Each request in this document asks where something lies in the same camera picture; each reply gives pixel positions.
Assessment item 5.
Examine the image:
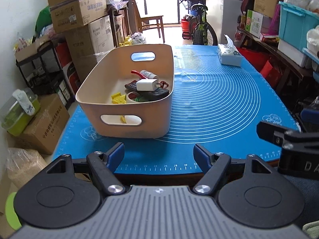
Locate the beige plastic storage bin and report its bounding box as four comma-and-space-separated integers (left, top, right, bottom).
76, 44, 174, 139

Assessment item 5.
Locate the yellow plastic toy tool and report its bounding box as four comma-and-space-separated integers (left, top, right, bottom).
111, 92, 127, 123

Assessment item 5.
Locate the green ointment tin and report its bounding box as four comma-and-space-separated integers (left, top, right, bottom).
135, 97, 149, 103

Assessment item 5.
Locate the large white power adapter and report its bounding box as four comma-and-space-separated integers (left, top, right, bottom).
136, 79, 161, 92

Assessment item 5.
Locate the black tv remote control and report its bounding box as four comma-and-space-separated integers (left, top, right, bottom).
124, 80, 169, 101

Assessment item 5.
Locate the red action figure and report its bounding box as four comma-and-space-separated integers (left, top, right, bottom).
131, 70, 169, 89

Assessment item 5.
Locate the white pill bottle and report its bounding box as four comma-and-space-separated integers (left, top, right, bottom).
140, 70, 159, 79

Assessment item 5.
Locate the clear packing tape roll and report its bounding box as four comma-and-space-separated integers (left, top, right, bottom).
126, 92, 142, 103

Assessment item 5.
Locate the blue silicone baking mat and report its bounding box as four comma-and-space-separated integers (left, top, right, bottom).
53, 44, 297, 175

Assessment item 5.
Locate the floor cardboard box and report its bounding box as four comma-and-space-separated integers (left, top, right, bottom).
16, 94, 70, 155

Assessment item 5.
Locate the dark wooden side shelf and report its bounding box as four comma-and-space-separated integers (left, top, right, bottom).
236, 27, 318, 107

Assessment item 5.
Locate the bag of grain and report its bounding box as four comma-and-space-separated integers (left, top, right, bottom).
6, 148, 47, 189

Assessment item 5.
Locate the green lidded container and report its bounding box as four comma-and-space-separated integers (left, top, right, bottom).
1, 88, 40, 136

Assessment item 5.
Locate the black metal rack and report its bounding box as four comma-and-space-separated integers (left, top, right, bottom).
16, 40, 74, 109

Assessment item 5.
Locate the white tissue box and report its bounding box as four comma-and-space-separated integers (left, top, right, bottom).
217, 35, 242, 67

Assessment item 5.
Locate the stacked cardboard box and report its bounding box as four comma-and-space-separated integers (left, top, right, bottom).
65, 16, 115, 82

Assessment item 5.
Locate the yellow oil jug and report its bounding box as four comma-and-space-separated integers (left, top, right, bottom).
119, 35, 134, 47

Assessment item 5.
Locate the teal plastic storage crate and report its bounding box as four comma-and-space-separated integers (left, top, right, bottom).
279, 2, 318, 51

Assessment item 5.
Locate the green white product box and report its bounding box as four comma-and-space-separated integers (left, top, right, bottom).
245, 10, 263, 38

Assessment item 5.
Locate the red bucket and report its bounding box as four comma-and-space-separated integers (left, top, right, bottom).
180, 19, 189, 32

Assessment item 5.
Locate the wooden chair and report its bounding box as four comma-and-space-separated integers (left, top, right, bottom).
131, 0, 165, 43

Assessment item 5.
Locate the white cabinet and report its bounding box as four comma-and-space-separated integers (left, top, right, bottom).
206, 0, 243, 44

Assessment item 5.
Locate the top open cardboard box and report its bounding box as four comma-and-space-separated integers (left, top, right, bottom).
48, 0, 106, 33

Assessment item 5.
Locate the green black bicycle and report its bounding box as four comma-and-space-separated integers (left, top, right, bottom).
179, 0, 218, 46

